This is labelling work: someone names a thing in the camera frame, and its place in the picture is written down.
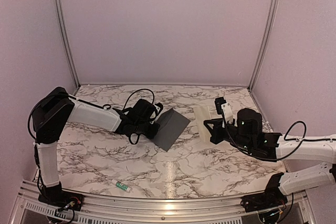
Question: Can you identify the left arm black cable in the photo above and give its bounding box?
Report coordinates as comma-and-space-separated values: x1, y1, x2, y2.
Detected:
122, 89, 155, 145

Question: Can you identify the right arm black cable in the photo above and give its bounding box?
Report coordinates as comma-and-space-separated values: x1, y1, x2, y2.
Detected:
222, 108, 336, 162

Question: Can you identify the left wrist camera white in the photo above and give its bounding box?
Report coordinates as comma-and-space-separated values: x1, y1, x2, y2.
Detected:
154, 102, 163, 116

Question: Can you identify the aluminium frame post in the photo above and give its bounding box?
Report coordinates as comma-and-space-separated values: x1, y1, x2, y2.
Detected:
248, 0, 279, 92
54, 0, 80, 90

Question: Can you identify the cream letter paper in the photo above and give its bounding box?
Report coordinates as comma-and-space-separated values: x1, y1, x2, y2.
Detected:
193, 105, 211, 142

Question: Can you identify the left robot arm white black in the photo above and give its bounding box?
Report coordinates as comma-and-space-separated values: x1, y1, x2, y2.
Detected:
27, 87, 163, 206

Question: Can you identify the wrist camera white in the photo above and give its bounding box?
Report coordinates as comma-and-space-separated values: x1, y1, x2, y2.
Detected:
154, 102, 163, 116
215, 97, 234, 123

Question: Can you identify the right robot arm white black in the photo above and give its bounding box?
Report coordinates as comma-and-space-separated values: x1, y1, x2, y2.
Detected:
204, 108, 335, 212

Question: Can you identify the green white glue stick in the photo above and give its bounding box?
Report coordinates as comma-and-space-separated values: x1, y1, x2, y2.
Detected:
112, 179, 131, 193

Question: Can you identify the right aluminium frame post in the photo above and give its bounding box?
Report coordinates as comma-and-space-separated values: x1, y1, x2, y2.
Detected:
248, 0, 279, 92

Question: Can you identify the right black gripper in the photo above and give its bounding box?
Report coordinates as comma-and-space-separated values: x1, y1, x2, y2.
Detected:
204, 118, 254, 152

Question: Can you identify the dark grey envelope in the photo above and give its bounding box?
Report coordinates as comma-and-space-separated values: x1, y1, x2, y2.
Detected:
151, 109, 190, 152

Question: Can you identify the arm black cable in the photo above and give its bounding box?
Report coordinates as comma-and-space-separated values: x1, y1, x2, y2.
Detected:
122, 89, 155, 145
222, 108, 336, 162

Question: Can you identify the left aluminium frame post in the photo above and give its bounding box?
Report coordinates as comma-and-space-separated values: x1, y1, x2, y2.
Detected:
54, 0, 80, 90

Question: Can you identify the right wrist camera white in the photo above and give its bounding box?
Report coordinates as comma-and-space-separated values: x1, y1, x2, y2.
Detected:
215, 97, 234, 123

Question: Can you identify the front aluminium rail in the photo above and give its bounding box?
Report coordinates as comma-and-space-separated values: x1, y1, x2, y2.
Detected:
9, 180, 316, 223

